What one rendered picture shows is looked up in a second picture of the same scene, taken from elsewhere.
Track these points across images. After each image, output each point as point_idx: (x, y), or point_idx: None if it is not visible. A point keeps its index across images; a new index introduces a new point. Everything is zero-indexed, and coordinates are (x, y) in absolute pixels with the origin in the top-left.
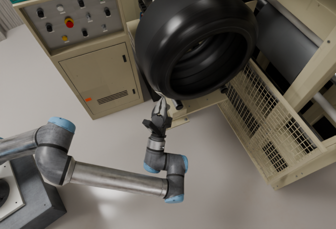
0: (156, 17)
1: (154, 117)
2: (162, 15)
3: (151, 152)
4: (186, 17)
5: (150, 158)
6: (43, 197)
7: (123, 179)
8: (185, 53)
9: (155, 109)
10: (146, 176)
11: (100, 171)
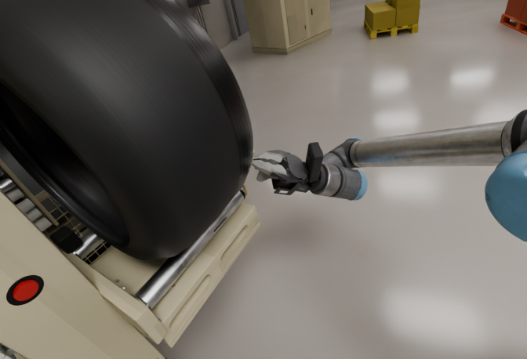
0: (112, 10)
1: (293, 172)
2: None
3: (342, 168)
4: None
5: (350, 171)
6: None
7: (412, 134)
8: (100, 233)
9: (280, 172)
10: (375, 146)
11: (448, 132)
